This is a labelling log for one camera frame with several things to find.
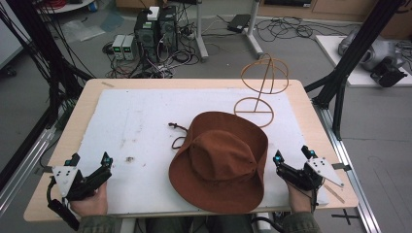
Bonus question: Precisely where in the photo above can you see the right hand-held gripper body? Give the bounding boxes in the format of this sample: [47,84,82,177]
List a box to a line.
[287,156,345,192]

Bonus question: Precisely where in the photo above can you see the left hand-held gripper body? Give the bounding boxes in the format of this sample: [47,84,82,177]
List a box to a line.
[51,164,108,203]

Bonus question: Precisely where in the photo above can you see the brown brimmed hat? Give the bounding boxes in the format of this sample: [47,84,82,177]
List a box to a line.
[167,111,270,216]

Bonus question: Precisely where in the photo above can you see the wooden hat stand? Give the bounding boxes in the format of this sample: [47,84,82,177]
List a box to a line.
[232,52,291,129]

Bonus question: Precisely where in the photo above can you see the person's left hand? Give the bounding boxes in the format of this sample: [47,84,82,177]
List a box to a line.
[69,181,110,217]

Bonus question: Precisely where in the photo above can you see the person's right hand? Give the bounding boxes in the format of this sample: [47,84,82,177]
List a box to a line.
[286,181,321,214]

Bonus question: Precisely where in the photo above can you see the black tape strip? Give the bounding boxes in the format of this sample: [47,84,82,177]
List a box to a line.
[33,165,53,176]
[331,162,353,172]

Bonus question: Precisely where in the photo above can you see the thin wooden stick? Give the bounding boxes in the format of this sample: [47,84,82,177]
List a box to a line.
[323,183,346,205]

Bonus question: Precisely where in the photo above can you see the black tape cross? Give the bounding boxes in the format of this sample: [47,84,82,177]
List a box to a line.
[330,208,361,226]

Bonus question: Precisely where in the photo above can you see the white power strip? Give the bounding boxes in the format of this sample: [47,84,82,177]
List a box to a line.
[256,212,272,233]

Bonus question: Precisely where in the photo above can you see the white foam mat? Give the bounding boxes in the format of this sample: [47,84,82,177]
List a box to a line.
[76,87,330,216]

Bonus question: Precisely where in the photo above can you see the white floor board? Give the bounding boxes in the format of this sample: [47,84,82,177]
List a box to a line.
[315,34,412,88]

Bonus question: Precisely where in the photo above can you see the black caster wheel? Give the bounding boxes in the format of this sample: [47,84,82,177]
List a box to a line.
[1,65,17,79]

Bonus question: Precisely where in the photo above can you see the black device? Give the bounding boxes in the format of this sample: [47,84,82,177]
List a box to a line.
[369,57,409,88]

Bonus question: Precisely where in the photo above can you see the grey power supply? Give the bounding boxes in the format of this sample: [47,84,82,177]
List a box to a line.
[122,35,139,62]
[111,34,126,61]

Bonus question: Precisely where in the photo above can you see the grey rounded device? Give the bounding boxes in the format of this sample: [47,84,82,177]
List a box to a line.
[337,29,400,72]

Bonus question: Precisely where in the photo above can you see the white metal stand leg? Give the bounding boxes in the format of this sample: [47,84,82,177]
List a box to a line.
[193,0,210,63]
[247,0,265,60]

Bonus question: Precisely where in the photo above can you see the clear plastic sheet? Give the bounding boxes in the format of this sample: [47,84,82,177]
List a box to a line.
[60,18,107,44]

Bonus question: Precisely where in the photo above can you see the black computer tower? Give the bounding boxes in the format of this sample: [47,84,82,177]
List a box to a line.
[133,9,160,63]
[157,5,179,53]

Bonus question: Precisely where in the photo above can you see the blue plastic sheet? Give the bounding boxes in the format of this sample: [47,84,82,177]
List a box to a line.
[98,12,126,33]

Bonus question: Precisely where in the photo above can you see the black flat box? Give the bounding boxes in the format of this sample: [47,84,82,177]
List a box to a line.
[226,14,253,34]

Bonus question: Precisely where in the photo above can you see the round white table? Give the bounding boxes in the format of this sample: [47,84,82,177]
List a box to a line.
[34,0,95,15]

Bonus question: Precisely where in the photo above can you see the white box on computer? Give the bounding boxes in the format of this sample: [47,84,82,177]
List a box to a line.
[147,6,160,21]

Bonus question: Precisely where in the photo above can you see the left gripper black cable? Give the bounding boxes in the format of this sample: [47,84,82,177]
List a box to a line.
[46,176,82,232]

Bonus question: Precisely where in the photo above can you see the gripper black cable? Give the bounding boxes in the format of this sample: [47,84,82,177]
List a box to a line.
[309,188,322,214]
[46,176,82,232]

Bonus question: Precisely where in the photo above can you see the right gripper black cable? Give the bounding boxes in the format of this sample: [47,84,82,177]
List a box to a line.
[309,188,322,214]

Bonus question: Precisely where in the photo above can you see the aluminium rail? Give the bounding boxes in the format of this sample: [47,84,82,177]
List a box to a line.
[0,126,58,216]
[312,102,384,233]

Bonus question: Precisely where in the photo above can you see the black cable under table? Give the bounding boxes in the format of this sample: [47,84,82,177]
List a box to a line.
[251,216,287,233]

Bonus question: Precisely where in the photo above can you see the black metal frame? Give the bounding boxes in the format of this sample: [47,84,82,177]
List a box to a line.
[303,0,406,141]
[0,0,95,192]

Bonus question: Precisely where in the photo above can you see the loose black floor cables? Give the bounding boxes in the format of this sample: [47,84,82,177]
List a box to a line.
[255,15,358,44]

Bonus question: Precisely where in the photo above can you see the tangle of floor cables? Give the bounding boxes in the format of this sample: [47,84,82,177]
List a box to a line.
[102,18,201,80]

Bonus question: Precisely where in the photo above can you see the red cables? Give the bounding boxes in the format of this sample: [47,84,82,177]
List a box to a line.
[38,0,68,10]

